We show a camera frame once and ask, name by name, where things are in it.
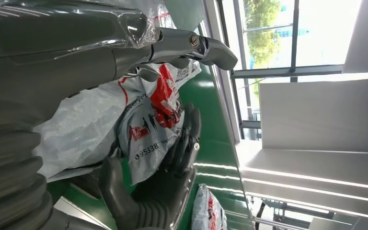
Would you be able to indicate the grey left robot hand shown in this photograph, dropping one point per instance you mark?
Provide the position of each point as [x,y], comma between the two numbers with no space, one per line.
[44,70]

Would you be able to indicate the grey courier bag red print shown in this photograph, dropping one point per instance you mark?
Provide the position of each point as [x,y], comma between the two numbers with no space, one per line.
[85,127]

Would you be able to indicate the green conveyor belt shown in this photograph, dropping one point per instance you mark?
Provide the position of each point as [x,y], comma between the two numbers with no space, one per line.
[215,133]

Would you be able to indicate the grey courier bag black print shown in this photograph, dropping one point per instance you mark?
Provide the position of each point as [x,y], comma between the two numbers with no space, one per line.
[206,209]

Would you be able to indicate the white ledge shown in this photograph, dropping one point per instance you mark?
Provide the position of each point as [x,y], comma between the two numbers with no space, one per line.
[298,165]

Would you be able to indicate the large white partition panel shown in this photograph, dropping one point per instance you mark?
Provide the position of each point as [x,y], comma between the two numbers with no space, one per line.
[323,117]

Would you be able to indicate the dark framed window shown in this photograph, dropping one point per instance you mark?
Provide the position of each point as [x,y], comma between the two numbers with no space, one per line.
[293,68]

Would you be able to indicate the aluminium conveyor side rail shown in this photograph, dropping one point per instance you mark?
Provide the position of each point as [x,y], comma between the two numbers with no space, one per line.
[73,211]
[225,104]

